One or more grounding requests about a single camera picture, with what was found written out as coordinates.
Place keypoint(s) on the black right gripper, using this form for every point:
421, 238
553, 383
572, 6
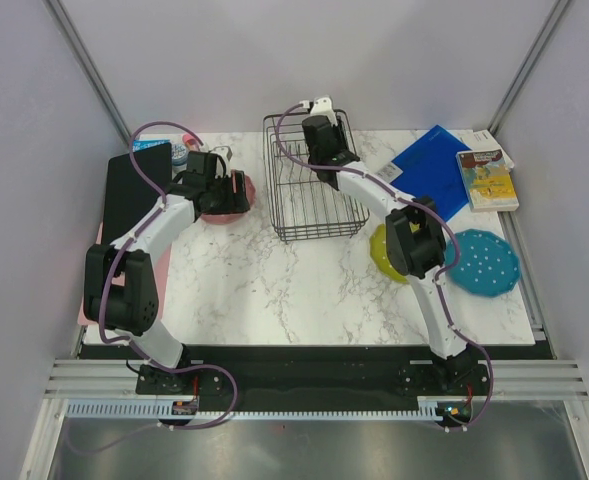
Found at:
340, 133

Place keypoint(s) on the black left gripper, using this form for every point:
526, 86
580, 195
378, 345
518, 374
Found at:
236, 201

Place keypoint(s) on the pink polka dot plate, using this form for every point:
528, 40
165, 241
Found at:
235, 197

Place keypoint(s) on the lime green polka dot plate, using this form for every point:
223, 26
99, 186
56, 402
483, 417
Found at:
378, 254

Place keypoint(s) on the teal polka dot plate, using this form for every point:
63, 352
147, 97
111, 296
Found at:
487, 267

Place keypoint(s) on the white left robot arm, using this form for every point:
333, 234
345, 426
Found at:
172, 214

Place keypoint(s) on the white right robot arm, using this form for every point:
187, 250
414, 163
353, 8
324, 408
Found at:
415, 243

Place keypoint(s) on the small round tin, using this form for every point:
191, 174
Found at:
179, 155

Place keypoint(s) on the pink cap sprinkle bottle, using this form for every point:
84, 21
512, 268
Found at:
192, 143

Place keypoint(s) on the blue card box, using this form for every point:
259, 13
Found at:
139, 145

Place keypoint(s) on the black tablet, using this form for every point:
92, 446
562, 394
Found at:
128, 198

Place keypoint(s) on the pink cutting mat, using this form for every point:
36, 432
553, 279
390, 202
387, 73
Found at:
134, 287

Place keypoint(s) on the blue plastic folder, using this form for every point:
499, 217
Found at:
429, 167

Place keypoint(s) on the paperback book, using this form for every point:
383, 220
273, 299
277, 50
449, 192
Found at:
487, 181

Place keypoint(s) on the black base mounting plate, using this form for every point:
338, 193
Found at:
313, 387

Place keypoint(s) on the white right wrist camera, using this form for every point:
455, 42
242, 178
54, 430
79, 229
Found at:
321, 106

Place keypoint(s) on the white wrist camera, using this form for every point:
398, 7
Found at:
223, 155
321, 106

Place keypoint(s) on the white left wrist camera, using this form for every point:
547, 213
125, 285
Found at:
223, 155

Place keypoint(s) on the black wire dish rack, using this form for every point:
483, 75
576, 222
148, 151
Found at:
301, 206

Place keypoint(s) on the white slotted cable duct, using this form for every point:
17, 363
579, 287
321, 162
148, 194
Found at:
170, 409

